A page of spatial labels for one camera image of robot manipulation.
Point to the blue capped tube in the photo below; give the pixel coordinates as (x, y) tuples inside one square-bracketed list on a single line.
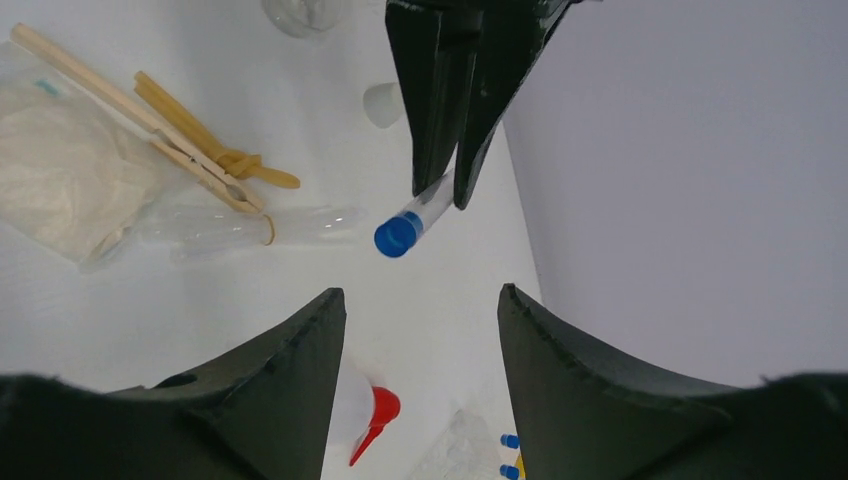
[(510, 441), (510, 472), (396, 236)]

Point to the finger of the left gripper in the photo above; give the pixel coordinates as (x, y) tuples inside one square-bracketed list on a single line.
[(433, 44), (512, 37)]

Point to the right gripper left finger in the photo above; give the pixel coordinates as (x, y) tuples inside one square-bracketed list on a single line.
[(259, 411)]

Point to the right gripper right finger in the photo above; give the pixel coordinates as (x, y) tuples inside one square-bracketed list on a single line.
[(584, 409)]

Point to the clear plastic tube rack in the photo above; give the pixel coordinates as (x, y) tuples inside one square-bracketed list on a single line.
[(466, 450)]

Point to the small glass flask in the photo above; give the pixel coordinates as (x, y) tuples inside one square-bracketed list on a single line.
[(306, 18)]

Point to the yellow test tube rack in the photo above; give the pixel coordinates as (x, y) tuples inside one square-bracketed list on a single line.
[(521, 467)]

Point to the small white cup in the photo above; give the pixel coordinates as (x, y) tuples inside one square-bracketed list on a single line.
[(383, 104)]

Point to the bag of white powder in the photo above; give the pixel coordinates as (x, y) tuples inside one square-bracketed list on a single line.
[(73, 178)]

